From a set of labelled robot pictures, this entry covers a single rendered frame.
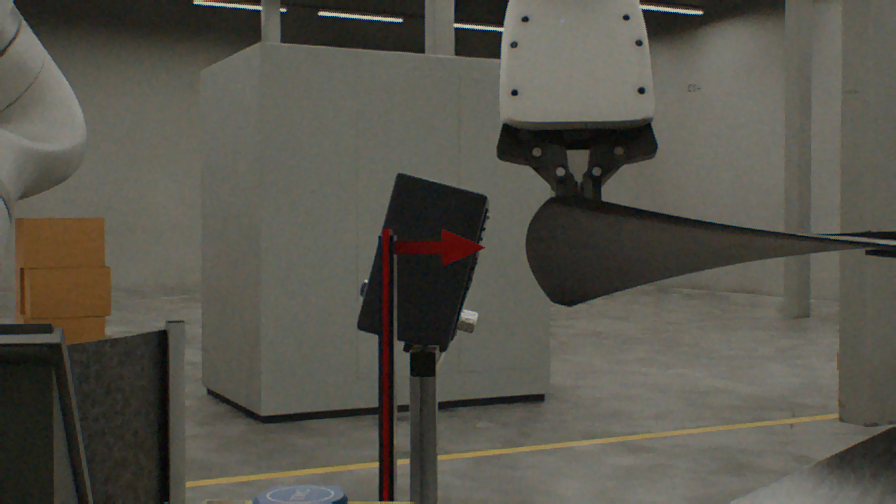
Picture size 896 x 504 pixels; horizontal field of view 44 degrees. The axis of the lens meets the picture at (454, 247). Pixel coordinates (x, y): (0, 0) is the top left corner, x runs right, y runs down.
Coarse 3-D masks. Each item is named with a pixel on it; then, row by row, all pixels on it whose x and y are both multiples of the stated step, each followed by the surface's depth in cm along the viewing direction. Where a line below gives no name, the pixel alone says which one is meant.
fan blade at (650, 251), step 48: (528, 240) 71; (576, 240) 70; (624, 240) 70; (672, 240) 69; (720, 240) 68; (768, 240) 67; (816, 240) 65; (864, 240) 65; (576, 288) 81; (624, 288) 82
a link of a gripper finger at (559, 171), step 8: (544, 136) 74; (552, 136) 74; (560, 136) 74; (544, 144) 75; (552, 144) 74; (560, 144) 74; (552, 152) 73; (560, 152) 73; (552, 160) 73; (560, 160) 73; (552, 168) 73; (560, 168) 73; (568, 168) 73; (552, 176) 73; (560, 176) 73; (568, 176) 73
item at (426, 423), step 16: (416, 384) 124; (432, 384) 124; (416, 400) 124; (432, 400) 124; (416, 416) 124; (432, 416) 124; (416, 432) 124; (432, 432) 124; (416, 448) 124; (432, 448) 124; (416, 464) 124; (432, 464) 124; (416, 480) 124; (432, 480) 124; (416, 496) 124; (432, 496) 124
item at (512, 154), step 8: (504, 128) 75; (512, 128) 75; (504, 136) 75; (512, 136) 75; (504, 144) 75; (512, 144) 75; (520, 144) 74; (528, 144) 75; (496, 152) 75; (504, 152) 74; (512, 152) 74; (520, 152) 74; (504, 160) 75; (512, 160) 75; (520, 160) 74; (528, 160) 74
